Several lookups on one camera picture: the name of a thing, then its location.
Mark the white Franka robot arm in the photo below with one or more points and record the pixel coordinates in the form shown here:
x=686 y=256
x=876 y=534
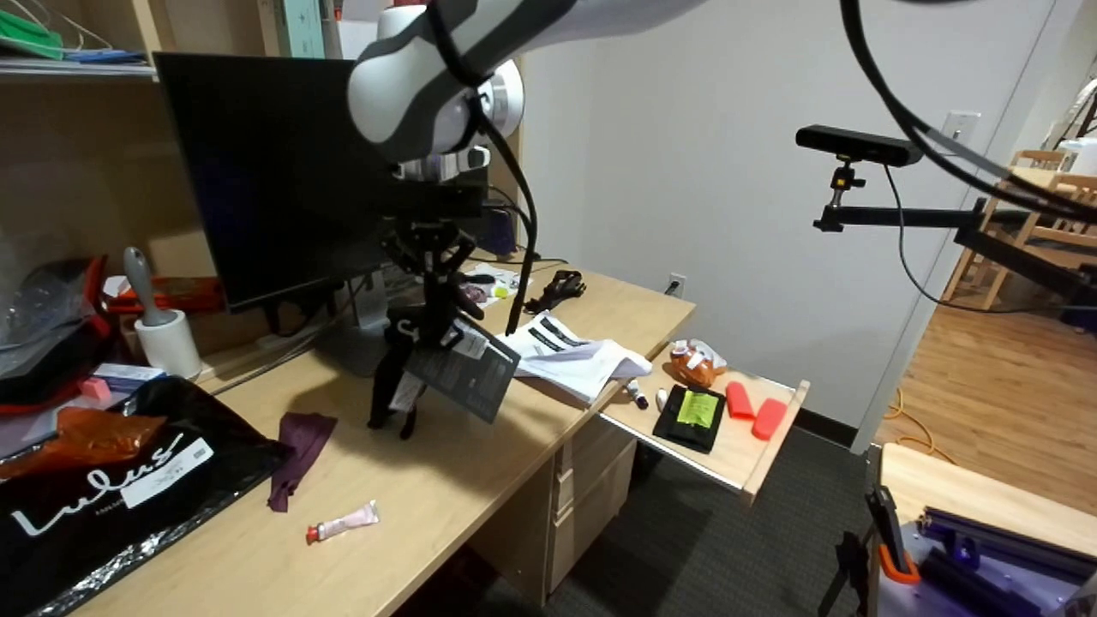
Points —
x=414 y=86

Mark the black gloves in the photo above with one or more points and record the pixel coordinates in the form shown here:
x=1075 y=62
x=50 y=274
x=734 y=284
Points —
x=394 y=378

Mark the orange white snack bag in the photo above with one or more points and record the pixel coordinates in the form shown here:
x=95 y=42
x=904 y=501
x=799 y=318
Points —
x=695 y=365

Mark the black green package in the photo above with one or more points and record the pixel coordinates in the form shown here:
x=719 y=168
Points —
x=689 y=417

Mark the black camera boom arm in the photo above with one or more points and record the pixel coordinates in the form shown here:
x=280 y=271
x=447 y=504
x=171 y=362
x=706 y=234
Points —
x=913 y=218

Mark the dark grey glove packaging card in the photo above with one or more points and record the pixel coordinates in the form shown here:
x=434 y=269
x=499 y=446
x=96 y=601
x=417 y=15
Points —
x=475 y=378

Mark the wooden desk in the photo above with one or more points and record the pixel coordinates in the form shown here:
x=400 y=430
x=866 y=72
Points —
x=569 y=501

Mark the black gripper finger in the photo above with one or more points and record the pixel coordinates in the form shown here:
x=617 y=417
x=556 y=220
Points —
x=431 y=304
x=450 y=300

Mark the wooden side table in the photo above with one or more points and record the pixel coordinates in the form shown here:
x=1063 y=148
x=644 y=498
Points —
x=983 y=485

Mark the teal board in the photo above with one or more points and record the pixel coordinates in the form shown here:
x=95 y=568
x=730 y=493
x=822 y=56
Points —
x=307 y=24

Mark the white pink tube object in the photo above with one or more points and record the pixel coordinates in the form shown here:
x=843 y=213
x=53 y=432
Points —
x=345 y=521

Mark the red white clutter pile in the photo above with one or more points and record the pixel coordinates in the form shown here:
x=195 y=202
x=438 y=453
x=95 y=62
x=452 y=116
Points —
x=70 y=321

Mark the red flat item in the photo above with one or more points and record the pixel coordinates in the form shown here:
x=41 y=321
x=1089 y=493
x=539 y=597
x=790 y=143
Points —
x=740 y=398
x=769 y=421

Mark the green item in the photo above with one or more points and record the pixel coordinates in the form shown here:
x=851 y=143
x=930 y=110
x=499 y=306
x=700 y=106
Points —
x=29 y=36

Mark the black computer monitor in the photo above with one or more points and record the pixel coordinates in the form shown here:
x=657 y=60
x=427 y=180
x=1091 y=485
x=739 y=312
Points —
x=277 y=183

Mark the white papers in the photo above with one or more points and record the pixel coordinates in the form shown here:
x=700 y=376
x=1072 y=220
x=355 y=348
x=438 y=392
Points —
x=569 y=356

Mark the purple tray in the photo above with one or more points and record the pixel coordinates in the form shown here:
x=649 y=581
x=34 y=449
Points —
x=1007 y=561

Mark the wooden chair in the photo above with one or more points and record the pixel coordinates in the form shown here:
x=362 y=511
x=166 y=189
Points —
x=1031 y=229

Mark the black stereo camera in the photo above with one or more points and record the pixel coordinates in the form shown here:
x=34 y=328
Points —
x=858 y=145

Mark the purple cloth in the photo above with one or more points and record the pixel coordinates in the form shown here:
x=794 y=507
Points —
x=298 y=449

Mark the small white marker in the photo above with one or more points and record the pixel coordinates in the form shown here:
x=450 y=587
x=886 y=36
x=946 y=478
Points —
x=636 y=396

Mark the white paper roll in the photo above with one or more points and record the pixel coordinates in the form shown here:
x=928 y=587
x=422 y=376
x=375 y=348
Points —
x=169 y=343

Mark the white wall outlet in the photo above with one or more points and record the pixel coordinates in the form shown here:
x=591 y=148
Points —
x=962 y=125

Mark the wooden shelf unit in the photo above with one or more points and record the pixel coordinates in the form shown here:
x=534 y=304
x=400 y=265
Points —
x=70 y=140

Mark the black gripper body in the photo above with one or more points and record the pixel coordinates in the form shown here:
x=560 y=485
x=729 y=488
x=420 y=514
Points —
x=434 y=229

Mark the orange packet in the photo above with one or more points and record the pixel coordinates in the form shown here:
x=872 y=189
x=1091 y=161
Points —
x=79 y=441

